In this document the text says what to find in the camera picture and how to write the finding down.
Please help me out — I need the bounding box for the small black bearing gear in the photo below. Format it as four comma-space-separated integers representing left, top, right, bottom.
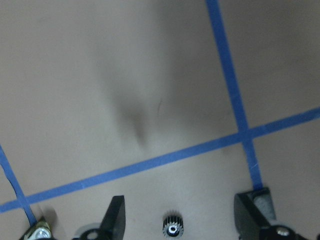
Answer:
162, 210, 184, 240

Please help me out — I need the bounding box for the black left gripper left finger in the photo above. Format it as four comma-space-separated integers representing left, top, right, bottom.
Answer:
99, 195, 126, 240

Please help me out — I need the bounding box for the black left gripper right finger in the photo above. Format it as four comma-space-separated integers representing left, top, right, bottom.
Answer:
233, 187, 277, 240

